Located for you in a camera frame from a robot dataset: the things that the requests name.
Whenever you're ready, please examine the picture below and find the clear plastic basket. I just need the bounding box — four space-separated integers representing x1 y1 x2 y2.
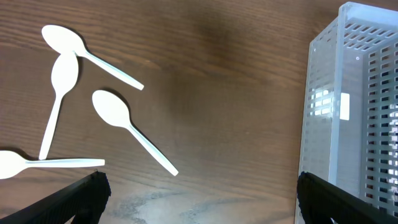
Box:
298 2 397 217

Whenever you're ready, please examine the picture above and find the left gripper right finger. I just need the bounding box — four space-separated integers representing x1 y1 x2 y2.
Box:
297 172 397 224

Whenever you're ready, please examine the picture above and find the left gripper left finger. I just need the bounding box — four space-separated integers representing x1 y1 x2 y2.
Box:
1 171 111 224

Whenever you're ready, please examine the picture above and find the white spoon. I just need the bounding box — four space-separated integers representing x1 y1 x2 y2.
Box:
91 90 178 176
1 151 105 179
41 25 144 90

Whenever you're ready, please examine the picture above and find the white label sticker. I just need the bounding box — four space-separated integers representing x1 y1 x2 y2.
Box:
340 93 350 121

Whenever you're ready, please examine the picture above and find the white spoon vertical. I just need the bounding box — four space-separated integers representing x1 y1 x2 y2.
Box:
38 52 80 161

